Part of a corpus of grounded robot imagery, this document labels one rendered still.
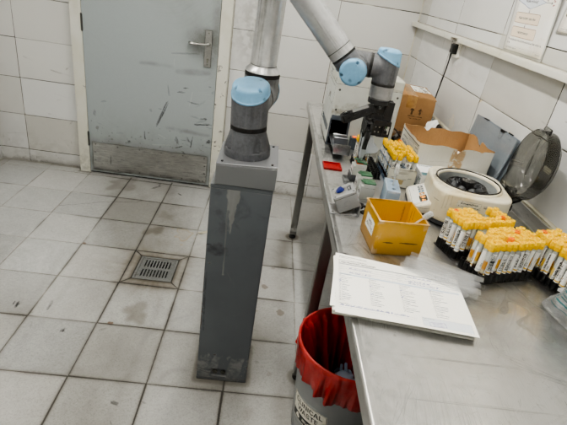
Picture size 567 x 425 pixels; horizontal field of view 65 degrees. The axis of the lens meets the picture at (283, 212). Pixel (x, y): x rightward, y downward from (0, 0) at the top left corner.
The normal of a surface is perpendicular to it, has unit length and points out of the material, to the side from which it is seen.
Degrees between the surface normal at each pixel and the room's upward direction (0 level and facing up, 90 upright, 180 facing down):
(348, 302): 1
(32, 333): 0
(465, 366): 0
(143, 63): 90
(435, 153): 93
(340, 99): 90
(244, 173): 90
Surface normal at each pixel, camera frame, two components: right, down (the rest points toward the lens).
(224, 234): 0.00, 0.47
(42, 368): 0.15, -0.88
